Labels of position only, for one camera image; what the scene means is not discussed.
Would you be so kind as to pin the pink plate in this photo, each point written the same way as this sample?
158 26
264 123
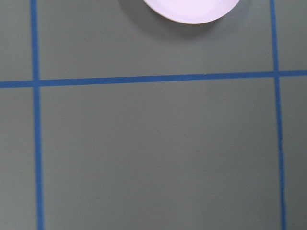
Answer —
192 11

